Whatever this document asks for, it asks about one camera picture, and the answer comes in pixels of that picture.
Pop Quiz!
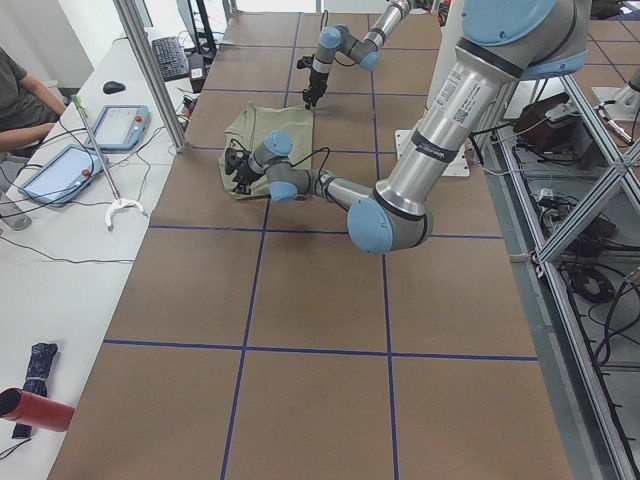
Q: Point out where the reacher grabber stick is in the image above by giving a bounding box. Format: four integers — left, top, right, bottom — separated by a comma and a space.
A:
71, 95, 148, 231

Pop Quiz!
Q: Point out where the folded dark blue umbrella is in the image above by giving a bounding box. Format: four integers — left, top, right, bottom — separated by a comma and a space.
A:
12, 342, 58, 439

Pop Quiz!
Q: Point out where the black keyboard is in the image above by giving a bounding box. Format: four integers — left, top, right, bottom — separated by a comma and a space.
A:
151, 36, 189, 81

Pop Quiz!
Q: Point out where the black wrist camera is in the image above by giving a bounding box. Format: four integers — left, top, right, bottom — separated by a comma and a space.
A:
296, 56, 314, 69
224, 147, 245, 175

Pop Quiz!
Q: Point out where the aluminium frame post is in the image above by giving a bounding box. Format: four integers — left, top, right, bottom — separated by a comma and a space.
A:
113, 0, 187, 153

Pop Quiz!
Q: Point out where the near blue teach pendant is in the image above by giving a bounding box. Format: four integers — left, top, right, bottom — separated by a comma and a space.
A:
18, 145, 103, 206

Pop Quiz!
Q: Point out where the black computer mouse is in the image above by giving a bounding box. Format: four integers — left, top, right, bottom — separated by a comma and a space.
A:
102, 81, 126, 95

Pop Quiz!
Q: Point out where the seated person in green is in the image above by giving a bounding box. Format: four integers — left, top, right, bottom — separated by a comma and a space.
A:
1, 49, 66, 153

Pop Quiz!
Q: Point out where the olive green long-sleeve shirt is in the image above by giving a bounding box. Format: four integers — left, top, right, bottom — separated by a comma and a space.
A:
217, 101, 316, 201

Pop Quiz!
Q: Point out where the far blue teach pendant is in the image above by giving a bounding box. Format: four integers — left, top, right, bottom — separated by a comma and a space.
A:
92, 105, 150, 152

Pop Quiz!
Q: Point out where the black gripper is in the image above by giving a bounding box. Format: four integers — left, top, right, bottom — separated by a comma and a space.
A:
302, 70, 329, 110
233, 160, 256, 195

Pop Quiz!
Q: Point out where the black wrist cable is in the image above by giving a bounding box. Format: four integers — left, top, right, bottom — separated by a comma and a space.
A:
227, 139, 332, 174

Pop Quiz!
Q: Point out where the blue teach pendant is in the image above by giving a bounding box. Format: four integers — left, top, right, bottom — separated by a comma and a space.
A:
18, 145, 103, 206
92, 105, 150, 152

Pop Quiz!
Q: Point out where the red cylinder tube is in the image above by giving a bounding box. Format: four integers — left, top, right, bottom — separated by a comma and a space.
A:
1, 388, 75, 432

